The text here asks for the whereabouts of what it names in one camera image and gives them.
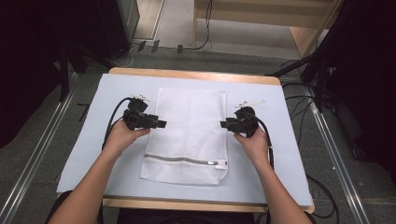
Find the white mesh laundry bag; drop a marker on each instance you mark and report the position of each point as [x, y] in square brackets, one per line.
[186, 140]

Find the person's left hand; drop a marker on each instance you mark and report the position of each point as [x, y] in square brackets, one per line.
[123, 138]

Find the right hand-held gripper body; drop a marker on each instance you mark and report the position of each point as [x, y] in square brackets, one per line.
[246, 121]

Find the wooden table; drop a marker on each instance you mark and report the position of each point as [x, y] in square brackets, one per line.
[193, 74]

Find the light wooden shelf unit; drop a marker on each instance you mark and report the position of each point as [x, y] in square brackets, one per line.
[264, 12]

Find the white foam mat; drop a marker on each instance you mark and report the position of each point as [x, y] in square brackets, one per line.
[249, 174]

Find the person's right hand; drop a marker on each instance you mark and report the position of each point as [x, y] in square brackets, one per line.
[257, 146]

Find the dark cabinet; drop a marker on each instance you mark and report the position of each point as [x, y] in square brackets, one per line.
[121, 21]

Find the black metal stand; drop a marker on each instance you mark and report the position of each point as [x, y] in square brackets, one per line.
[64, 74]

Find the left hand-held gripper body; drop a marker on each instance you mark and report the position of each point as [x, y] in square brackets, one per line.
[137, 116]

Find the black tripod stand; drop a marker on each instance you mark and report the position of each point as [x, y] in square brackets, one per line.
[314, 68]

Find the person's dark clothing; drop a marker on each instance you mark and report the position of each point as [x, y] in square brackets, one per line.
[174, 217]

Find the metal floor rail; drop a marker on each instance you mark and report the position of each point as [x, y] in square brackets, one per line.
[34, 161]
[334, 155]

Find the dark curtain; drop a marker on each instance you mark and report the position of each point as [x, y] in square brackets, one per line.
[370, 77]
[28, 62]

